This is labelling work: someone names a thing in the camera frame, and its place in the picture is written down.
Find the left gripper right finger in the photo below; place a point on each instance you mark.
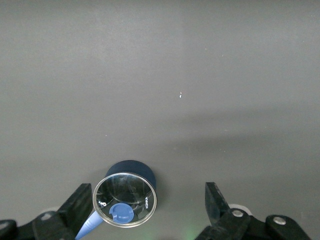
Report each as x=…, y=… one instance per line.
x=225, y=222

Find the glass lid with blue knob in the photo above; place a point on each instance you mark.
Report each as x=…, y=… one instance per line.
x=120, y=190

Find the tiny white crumb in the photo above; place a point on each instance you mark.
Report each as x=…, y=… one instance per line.
x=180, y=95

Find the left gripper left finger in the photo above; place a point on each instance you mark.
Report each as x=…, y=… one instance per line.
x=72, y=212

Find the dark blue saucepan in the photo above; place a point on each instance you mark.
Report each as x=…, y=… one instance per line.
x=130, y=167

